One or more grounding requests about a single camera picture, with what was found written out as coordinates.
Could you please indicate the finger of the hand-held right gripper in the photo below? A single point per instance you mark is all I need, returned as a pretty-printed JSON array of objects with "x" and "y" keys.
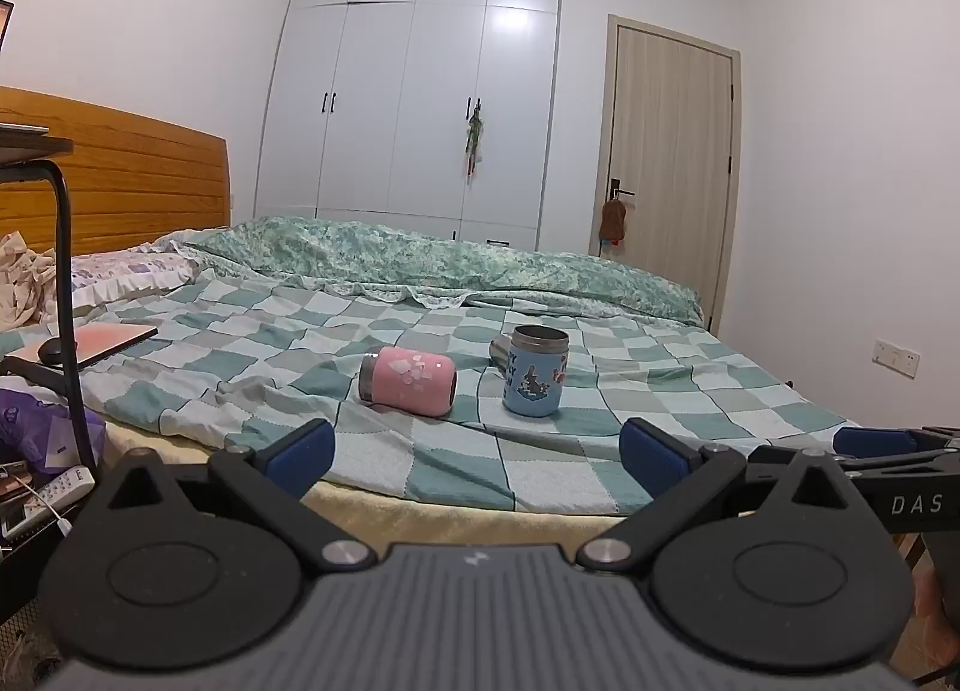
[
  {"x": 870, "y": 440},
  {"x": 772, "y": 456}
]

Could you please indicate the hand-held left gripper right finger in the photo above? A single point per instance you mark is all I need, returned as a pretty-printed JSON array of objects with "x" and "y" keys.
[{"x": 654, "y": 457}]

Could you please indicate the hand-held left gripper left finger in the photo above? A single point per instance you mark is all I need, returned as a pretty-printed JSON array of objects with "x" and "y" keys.
[{"x": 301, "y": 452}]

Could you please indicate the pink thermos bottle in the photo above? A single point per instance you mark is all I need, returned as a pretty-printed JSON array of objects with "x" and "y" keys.
[{"x": 412, "y": 379}]

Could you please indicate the blue printed cup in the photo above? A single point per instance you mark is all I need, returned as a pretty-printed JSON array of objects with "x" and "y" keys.
[{"x": 534, "y": 379}]

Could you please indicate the person's right hand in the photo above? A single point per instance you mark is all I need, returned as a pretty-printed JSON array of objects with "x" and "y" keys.
[{"x": 930, "y": 608}]

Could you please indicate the green checkered bedsheet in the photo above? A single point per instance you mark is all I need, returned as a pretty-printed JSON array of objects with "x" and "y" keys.
[{"x": 247, "y": 353}]

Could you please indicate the pink laptop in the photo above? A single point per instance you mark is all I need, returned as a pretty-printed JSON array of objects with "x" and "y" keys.
[{"x": 112, "y": 340}]

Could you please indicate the green floral quilt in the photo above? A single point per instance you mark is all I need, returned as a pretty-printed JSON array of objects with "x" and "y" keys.
[{"x": 420, "y": 256}]

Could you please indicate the brown hanging pouch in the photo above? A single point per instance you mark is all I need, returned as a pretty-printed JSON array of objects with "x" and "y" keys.
[{"x": 613, "y": 220}]

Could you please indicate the purple floral pillow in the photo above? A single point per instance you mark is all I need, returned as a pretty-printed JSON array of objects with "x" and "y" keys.
[{"x": 127, "y": 271}]

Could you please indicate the white remote control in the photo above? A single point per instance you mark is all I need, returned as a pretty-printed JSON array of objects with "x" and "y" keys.
[{"x": 52, "y": 494}]

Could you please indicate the purple plastic bag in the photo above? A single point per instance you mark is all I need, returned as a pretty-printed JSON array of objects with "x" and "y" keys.
[{"x": 37, "y": 428}]

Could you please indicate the black computer mouse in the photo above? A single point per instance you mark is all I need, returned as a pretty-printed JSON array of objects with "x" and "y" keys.
[{"x": 55, "y": 351}]

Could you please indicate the light wooden door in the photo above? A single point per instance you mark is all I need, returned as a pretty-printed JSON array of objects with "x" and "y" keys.
[{"x": 671, "y": 173}]

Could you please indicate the wooden headboard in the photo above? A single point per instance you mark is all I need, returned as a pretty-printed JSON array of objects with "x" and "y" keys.
[{"x": 142, "y": 188}]

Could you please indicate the beige crumpled cloth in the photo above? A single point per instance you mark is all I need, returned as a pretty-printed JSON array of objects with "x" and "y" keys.
[{"x": 21, "y": 278}]

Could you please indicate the black-framed side table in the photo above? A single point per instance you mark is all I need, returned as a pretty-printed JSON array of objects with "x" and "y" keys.
[{"x": 64, "y": 211}]

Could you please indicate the green hanging ornament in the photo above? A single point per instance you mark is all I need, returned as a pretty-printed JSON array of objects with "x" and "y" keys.
[{"x": 473, "y": 136}]

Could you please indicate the white wardrobe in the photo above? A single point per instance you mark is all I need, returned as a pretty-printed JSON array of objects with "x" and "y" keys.
[{"x": 409, "y": 91}]

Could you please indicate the white wall outlet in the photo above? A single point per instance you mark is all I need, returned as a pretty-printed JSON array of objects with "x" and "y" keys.
[{"x": 896, "y": 358}]

